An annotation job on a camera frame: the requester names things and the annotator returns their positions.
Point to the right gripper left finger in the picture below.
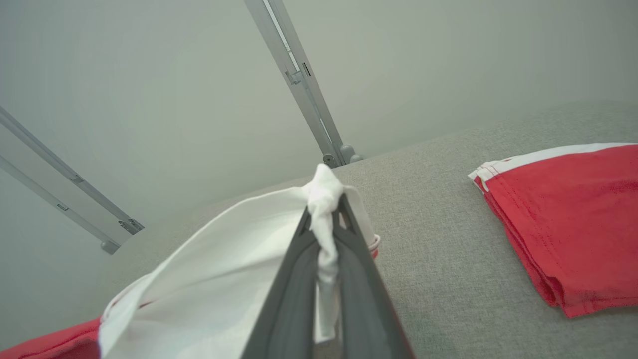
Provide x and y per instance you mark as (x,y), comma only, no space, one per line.
(284,319)

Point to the grey metal upright post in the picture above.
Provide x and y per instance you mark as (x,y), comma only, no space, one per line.
(299,75)

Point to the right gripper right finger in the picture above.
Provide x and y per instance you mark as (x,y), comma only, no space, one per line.
(369,309)

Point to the plain red garment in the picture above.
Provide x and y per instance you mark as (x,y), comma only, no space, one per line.
(573,214)

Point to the grey metal frame with foot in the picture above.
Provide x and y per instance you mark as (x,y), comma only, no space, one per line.
(130,226)

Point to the grey fabric sofa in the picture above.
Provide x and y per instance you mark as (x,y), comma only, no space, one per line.
(438,249)

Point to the red and white printed jersey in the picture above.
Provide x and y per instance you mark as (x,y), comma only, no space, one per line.
(224,269)

